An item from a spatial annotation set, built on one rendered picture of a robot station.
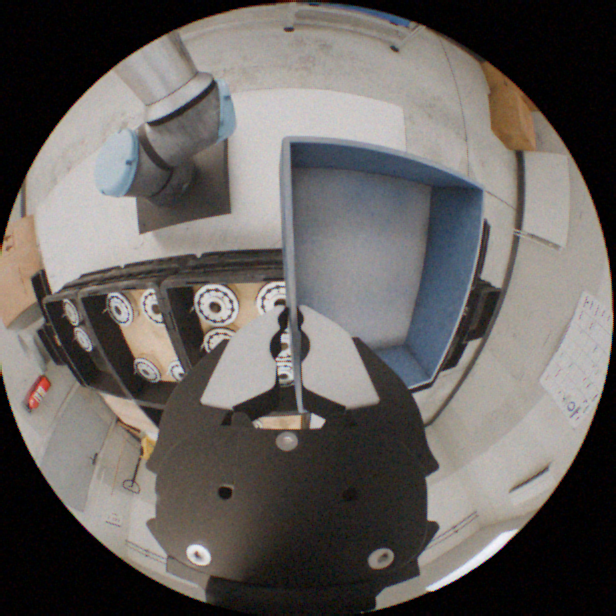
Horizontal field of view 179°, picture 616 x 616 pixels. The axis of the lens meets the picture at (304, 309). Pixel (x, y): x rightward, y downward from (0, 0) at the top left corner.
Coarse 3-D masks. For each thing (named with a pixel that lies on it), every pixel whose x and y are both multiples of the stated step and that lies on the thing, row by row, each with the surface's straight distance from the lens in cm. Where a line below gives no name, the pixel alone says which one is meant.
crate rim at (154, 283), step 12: (84, 288) 60; (96, 288) 53; (108, 288) 49; (120, 288) 46; (132, 288) 44; (144, 288) 41; (156, 288) 39; (84, 312) 61; (168, 324) 42; (96, 336) 63; (168, 336) 44; (108, 360) 67; (180, 360) 48; (132, 396) 75
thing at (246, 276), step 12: (180, 276) 38; (192, 276) 36; (204, 276) 34; (216, 276) 33; (228, 276) 33; (240, 276) 32; (252, 276) 34; (264, 276) 32; (276, 276) 32; (168, 300) 39; (168, 312) 40; (180, 336) 43; (180, 348) 45
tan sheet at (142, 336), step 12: (132, 324) 64; (144, 324) 61; (132, 336) 68; (144, 336) 64; (156, 336) 61; (132, 348) 72; (144, 348) 68; (156, 348) 65; (168, 348) 62; (168, 360) 66; (168, 372) 70
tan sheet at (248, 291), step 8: (240, 288) 44; (248, 288) 44; (256, 288) 44; (240, 296) 45; (248, 296) 45; (216, 304) 47; (248, 304) 46; (256, 304) 45; (240, 312) 47; (248, 312) 47; (256, 312) 46; (240, 320) 48; (248, 320) 48
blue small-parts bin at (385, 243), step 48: (288, 144) 10; (336, 144) 11; (288, 192) 10; (336, 192) 17; (384, 192) 19; (432, 192) 22; (480, 192) 18; (288, 240) 10; (336, 240) 17; (384, 240) 19; (432, 240) 22; (480, 240) 18; (288, 288) 11; (336, 288) 19; (384, 288) 21; (432, 288) 22; (384, 336) 24; (432, 336) 22
